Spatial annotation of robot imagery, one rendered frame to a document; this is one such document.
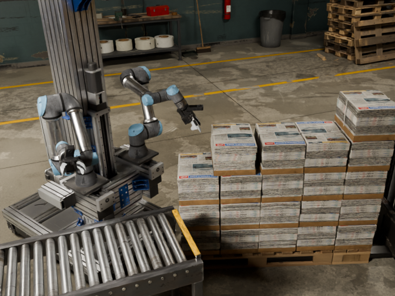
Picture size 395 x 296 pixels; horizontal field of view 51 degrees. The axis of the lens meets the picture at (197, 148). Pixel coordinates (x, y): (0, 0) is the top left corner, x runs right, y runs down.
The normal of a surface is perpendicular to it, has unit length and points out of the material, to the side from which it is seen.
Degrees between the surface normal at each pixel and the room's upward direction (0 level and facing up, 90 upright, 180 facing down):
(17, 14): 90
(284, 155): 90
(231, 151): 90
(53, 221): 0
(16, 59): 90
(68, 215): 0
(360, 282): 0
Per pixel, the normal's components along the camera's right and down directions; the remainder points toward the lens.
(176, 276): 0.34, 0.43
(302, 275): -0.02, -0.89
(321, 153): 0.02, 0.46
